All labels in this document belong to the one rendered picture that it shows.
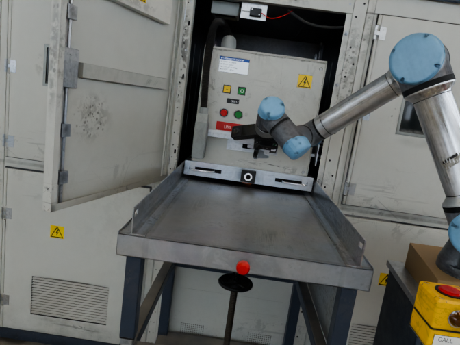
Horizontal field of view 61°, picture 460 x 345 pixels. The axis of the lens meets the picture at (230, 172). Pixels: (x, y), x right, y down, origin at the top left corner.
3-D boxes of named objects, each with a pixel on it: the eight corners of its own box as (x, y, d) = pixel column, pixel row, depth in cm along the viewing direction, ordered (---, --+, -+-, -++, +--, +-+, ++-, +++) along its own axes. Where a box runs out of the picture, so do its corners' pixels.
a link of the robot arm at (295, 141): (321, 142, 118) (298, 116, 121) (306, 146, 109) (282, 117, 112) (302, 159, 122) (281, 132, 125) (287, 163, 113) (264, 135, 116)
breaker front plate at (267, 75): (306, 180, 161) (326, 62, 153) (191, 164, 162) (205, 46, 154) (305, 179, 163) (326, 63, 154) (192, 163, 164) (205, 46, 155)
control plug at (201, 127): (202, 159, 152) (208, 114, 148) (190, 157, 152) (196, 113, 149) (205, 157, 159) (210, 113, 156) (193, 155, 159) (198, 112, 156)
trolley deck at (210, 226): (369, 291, 93) (374, 268, 92) (116, 254, 95) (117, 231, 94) (319, 212, 160) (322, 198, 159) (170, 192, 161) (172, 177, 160)
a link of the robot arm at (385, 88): (440, 34, 106) (296, 125, 133) (435, 28, 97) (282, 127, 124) (462, 70, 104) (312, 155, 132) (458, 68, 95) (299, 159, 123)
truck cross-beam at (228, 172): (311, 192, 162) (313, 178, 161) (183, 174, 163) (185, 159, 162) (309, 189, 167) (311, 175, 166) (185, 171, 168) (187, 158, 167)
